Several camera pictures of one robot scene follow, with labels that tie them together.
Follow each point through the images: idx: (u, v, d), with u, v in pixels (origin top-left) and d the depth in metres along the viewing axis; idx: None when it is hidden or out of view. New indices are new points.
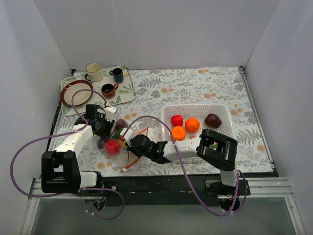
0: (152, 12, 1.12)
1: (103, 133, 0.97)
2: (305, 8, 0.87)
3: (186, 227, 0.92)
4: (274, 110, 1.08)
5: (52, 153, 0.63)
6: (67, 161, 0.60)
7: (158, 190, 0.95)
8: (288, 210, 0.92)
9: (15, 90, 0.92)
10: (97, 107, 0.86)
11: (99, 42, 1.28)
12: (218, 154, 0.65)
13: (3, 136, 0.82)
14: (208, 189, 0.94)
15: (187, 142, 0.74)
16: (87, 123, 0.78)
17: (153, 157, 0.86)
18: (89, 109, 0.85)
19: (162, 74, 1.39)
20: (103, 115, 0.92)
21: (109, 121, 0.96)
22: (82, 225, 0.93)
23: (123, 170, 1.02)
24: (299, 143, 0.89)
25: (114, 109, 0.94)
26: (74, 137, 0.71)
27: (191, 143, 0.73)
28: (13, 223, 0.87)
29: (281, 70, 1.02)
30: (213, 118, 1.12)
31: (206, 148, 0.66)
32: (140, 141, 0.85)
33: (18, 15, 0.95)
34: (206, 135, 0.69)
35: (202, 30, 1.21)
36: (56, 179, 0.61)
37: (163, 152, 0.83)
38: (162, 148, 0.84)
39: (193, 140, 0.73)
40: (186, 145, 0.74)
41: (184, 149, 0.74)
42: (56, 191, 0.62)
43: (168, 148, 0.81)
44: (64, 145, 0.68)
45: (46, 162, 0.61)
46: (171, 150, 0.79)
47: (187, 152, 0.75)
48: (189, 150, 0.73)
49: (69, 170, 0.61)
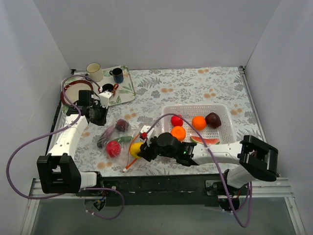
0: (152, 12, 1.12)
1: (99, 123, 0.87)
2: (305, 8, 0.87)
3: (186, 227, 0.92)
4: (274, 110, 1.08)
5: (48, 158, 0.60)
6: (63, 168, 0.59)
7: (158, 190, 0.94)
8: (288, 210, 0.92)
9: (15, 91, 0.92)
10: (91, 93, 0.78)
11: (100, 42, 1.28)
12: (262, 163, 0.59)
13: (4, 136, 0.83)
14: (208, 189, 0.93)
15: (224, 147, 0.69)
16: (80, 114, 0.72)
17: (178, 158, 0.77)
18: (82, 94, 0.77)
19: (162, 73, 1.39)
20: (99, 102, 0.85)
21: (105, 107, 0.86)
22: (82, 225, 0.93)
23: (123, 170, 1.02)
24: (299, 143, 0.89)
25: (108, 95, 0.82)
26: (67, 135, 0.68)
27: (230, 149, 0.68)
28: (14, 223, 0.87)
29: (282, 70, 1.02)
30: (214, 118, 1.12)
31: (250, 156, 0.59)
32: (169, 140, 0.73)
33: (18, 15, 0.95)
34: (249, 142, 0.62)
35: (201, 30, 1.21)
36: (56, 182, 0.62)
37: (192, 154, 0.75)
38: (190, 150, 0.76)
39: (232, 146, 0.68)
40: (222, 150, 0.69)
41: (221, 154, 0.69)
42: (58, 191, 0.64)
43: (199, 152, 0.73)
44: (59, 147, 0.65)
45: (43, 168, 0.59)
46: (203, 154, 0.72)
47: (222, 158, 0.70)
48: (226, 156, 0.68)
49: (67, 174, 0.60)
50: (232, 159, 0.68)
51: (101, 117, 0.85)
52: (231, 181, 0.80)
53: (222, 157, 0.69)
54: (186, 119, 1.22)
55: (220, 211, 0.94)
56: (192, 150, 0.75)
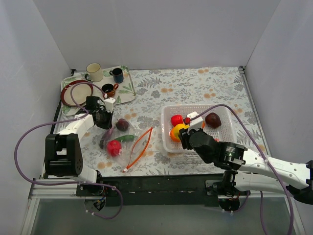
0: (152, 13, 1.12)
1: (105, 126, 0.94)
2: (305, 8, 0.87)
3: (186, 227, 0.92)
4: (275, 110, 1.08)
5: (55, 136, 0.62)
6: (70, 144, 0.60)
7: (158, 190, 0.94)
8: (288, 210, 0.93)
9: (15, 90, 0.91)
10: (97, 99, 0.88)
11: (99, 42, 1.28)
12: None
13: (4, 136, 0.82)
14: (208, 189, 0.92)
15: (288, 166, 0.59)
16: (87, 112, 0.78)
17: (217, 162, 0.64)
18: (90, 101, 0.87)
19: (162, 73, 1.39)
20: (104, 107, 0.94)
21: (109, 112, 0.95)
22: (82, 225, 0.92)
23: (124, 170, 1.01)
24: (300, 143, 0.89)
25: (113, 100, 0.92)
26: (76, 123, 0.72)
27: (296, 171, 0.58)
28: (14, 223, 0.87)
29: (282, 70, 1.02)
30: (214, 118, 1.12)
31: None
32: (204, 140, 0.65)
33: (18, 15, 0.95)
34: None
35: (201, 30, 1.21)
36: (59, 161, 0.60)
37: (242, 161, 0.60)
38: (234, 153, 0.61)
39: (298, 167, 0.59)
40: (286, 169, 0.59)
41: (284, 175, 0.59)
42: (61, 173, 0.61)
43: (251, 160, 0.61)
44: (67, 129, 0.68)
45: (50, 144, 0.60)
46: (258, 166, 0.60)
47: (281, 177, 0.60)
48: (290, 177, 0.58)
49: (73, 152, 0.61)
50: (295, 182, 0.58)
51: (106, 121, 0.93)
52: (240, 186, 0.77)
53: (283, 177, 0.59)
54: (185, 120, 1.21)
55: (220, 211, 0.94)
56: (236, 153, 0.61)
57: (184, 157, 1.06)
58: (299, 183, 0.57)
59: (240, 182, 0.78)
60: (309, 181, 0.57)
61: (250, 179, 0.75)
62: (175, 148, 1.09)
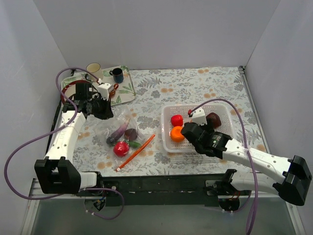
0: (151, 12, 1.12)
1: (102, 115, 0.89)
2: (305, 8, 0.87)
3: (186, 227, 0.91)
4: (274, 110, 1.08)
5: (45, 161, 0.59)
6: (62, 171, 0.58)
7: (158, 190, 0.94)
8: (288, 210, 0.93)
9: (15, 90, 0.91)
10: (88, 86, 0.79)
11: (99, 42, 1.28)
12: (302, 189, 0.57)
13: (4, 136, 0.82)
14: (208, 189, 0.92)
15: (268, 157, 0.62)
16: (77, 110, 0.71)
17: (202, 148, 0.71)
18: (79, 89, 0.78)
19: (162, 73, 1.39)
20: (99, 95, 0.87)
21: (105, 99, 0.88)
22: (82, 225, 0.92)
23: (117, 169, 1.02)
24: (300, 143, 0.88)
25: (107, 86, 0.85)
26: (64, 136, 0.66)
27: (275, 162, 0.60)
28: (14, 223, 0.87)
29: (282, 70, 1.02)
30: (214, 118, 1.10)
31: (297, 179, 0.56)
32: (190, 128, 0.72)
33: (18, 15, 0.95)
34: (299, 164, 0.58)
35: (201, 30, 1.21)
36: (56, 183, 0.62)
37: (224, 148, 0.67)
38: (218, 141, 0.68)
39: (279, 159, 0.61)
40: (265, 160, 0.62)
41: (262, 164, 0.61)
42: (59, 192, 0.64)
43: (233, 147, 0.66)
44: (56, 149, 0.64)
45: (42, 172, 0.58)
46: (238, 153, 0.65)
47: (260, 167, 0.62)
48: (267, 168, 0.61)
49: (67, 176, 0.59)
50: (272, 174, 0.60)
51: (103, 109, 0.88)
52: (238, 185, 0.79)
53: (261, 167, 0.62)
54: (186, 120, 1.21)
55: (220, 211, 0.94)
56: (221, 141, 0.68)
57: (184, 157, 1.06)
58: (275, 175, 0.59)
59: (236, 179, 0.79)
60: (286, 174, 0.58)
61: (244, 177, 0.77)
62: (176, 147, 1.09)
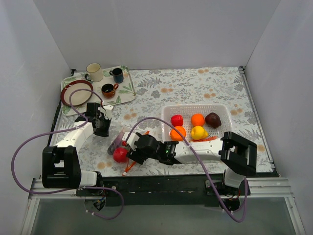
0: (152, 13, 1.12)
1: (104, 133, 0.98)
2: (305, 8, 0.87)
3: (186, 227, 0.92)
4: (274, 110, 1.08)
5: (53, 148, 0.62)
6: (67, 157, 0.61)
7: (158, 190, 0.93)
8: (288, 210, 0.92)
9: (15, 90, 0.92)
10: (98, 106, 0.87)
11: (99, 42, 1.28)
12: (242, 159, 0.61)
13: (4, 136, 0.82)
14: (208, 189, 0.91)
15: (206, 144, 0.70)
16: (87, 120, 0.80)
17: (161, 158, 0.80)
18: (90, 107, 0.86)
19: (162, 73, 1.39)
20: (102, 114, 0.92)
21: (108, 119, 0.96)
22: (82, 225, 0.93)
23: (123, 173, 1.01)
24: (299, 142, 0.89)
25: (111, 106, 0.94)
26: (75, 133, 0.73)
27: (212, 146, 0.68)
28: (14, 223, 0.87)
29: (281, 70, 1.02)
30: (214, 118, 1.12)
31: (231, 152, 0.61)
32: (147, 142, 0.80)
33: (18, 16, 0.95)
34: (229, 138, 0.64)
35: (201, 30, 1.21)
36: (56, 175, 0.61)
37: (174, 152, 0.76)
38: (172, 149, 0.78)
39: (213, 142, 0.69)
40: (204, 147, 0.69)
41: (203, 152, 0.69)
42: (57, 186, 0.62)
43: (182, 150, 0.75)
44: (65, 141, 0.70)
45: (47, 157, 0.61)
46: (185, 152, 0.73)
47: (204, 155, 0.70)
48: (208, 153, 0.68)
49: (70, 164, 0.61)
50: (214, 156, 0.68)
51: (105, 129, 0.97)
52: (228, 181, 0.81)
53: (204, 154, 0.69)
54: (186, 119, 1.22)
55: (220, 211, 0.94)
56: (174, 149, 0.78)
57: None
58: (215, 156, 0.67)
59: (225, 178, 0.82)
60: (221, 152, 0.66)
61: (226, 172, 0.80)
62: None
